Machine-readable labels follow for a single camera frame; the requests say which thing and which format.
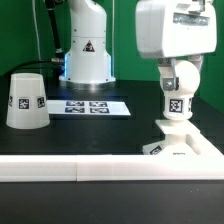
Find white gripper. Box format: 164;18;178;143
135;0;217;91

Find white lamp bulb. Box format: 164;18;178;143
162;60;200;121

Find white lamp base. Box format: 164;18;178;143
142;120;200;156

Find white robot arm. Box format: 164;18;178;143
59;0;217;89

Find white lamp shade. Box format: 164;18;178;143
6;73;50;129

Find white marker sheet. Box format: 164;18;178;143
47;100;131;116

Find white L-shaped fence wall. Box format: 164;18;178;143
0;133;224;182

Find black cable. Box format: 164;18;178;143
11;59;68;74

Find thin white cable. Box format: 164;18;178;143
31;0;42;62

